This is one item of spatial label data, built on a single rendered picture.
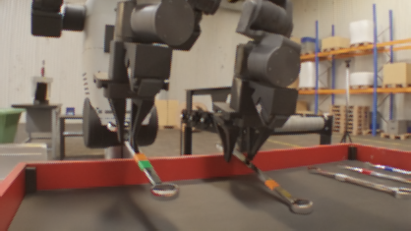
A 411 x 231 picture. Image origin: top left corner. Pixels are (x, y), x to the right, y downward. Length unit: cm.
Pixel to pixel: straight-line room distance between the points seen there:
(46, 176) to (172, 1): 31
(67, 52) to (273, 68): 1235
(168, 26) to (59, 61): 1230
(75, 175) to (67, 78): 1208
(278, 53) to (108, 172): 31
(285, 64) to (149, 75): 19
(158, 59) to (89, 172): 23
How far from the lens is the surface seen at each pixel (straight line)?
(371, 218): 40
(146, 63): 32
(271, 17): 47
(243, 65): 46
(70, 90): 1250
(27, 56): 1278
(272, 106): 39
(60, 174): 47
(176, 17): 34
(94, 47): 83
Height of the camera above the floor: 104
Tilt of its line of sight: level
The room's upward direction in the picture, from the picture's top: 1 degrees clockwise
